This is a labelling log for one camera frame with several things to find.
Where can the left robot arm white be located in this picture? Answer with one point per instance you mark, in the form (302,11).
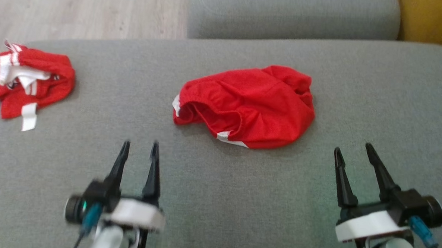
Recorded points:
(107,242)

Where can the large grey sofa seat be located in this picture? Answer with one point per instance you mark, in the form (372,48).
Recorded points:
(240,199)

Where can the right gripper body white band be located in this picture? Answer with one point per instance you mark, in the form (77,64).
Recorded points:
(369,223)

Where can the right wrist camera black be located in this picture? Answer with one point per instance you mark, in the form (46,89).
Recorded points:
(415,207)

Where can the red shorts white trim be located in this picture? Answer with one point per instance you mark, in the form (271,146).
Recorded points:
(255,103)

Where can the red white basketball jersey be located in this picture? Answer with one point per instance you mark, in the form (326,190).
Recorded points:
(40,71)

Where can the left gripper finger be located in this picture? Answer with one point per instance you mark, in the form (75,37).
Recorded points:
(117,168)
(153,177)

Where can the grey sofa seat cushion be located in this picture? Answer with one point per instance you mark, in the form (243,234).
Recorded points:
(293,15)

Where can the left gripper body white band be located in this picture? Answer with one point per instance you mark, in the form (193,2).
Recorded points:
(138,215)

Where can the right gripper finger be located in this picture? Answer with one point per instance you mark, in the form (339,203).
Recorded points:
(345,185)
(383,175)

